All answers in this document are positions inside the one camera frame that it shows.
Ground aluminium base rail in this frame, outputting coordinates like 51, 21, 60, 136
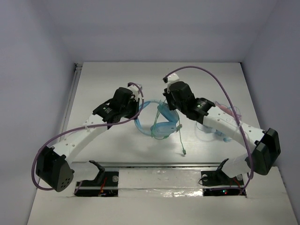
98, 162, 219, 169

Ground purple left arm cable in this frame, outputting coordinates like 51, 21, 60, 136
31, 82, 144, 191

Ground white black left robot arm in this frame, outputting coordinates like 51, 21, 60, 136
31, 82, 144, 192

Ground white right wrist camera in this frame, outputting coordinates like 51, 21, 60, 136
163, 73, 180, 92

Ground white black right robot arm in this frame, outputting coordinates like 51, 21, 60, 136
163, 81, 281, 186

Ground white front board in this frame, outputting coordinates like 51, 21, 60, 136
28, 168, 297, 225

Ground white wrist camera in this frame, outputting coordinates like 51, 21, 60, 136
127, 82, 143, 97
163, 73, 180, 92

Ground green headphone cable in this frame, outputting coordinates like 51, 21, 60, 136
150, 100, 188, 157

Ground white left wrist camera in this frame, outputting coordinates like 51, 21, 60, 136
127, 82, 143, 97

